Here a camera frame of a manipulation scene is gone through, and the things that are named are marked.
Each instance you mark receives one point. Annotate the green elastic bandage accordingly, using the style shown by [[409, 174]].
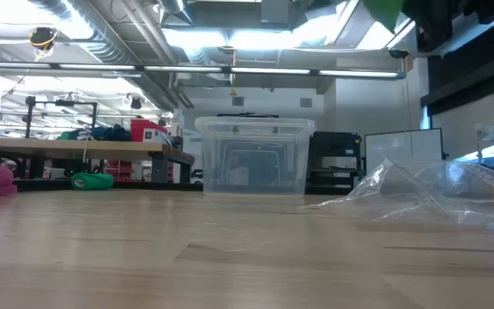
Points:
[[386, 13]]

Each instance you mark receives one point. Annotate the clear plastic bag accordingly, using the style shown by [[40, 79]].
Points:
[[423, 193]]

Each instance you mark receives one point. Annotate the teal bandage roll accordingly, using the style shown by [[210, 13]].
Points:
[[94, 182]]

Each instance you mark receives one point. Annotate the whiteboard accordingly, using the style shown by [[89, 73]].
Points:
[[401, 146]]

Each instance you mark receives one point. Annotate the black shelf unit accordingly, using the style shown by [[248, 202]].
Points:
[[337, 143]]

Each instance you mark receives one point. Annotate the clear plastic storage box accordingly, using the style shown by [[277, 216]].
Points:
[[251, 171]]

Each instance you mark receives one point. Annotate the black overhead light bar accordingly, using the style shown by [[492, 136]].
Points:
[[187, 68]]

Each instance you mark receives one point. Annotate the white cardboard box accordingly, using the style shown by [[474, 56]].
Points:
[[157, 136]]

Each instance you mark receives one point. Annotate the red storage bin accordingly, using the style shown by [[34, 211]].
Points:
[[144, 126]]

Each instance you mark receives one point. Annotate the blue bag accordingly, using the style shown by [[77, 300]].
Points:
[[110, 134]]

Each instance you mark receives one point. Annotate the black pipe stand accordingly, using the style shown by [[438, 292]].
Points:
[[94, 116]]

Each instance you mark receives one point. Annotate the wooden workbench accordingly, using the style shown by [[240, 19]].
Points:
[[80, 149]]

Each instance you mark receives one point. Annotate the black dome camera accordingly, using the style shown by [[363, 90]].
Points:
[[398, 54]]

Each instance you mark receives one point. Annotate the black ceiling-mounted camera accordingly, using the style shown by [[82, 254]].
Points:
[[42, 38]]

